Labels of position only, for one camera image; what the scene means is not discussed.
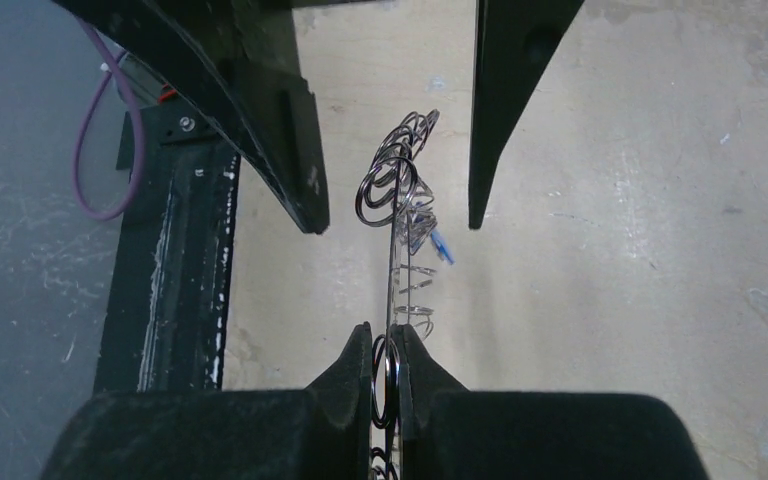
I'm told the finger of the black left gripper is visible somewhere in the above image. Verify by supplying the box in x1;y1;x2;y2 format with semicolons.
59;0;330;234
468;0;583;230

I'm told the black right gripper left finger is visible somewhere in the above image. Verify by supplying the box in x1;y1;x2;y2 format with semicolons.
41;323;372;479

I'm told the small blue key tag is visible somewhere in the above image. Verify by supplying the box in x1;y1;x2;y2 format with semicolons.
430;229;455;265

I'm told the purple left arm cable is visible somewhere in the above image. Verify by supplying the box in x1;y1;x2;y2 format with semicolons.
71;19;147;223

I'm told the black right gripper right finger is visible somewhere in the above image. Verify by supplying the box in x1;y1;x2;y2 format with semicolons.
391;325;708;479

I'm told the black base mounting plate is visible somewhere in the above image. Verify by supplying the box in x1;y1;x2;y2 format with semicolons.
93;100;241;393

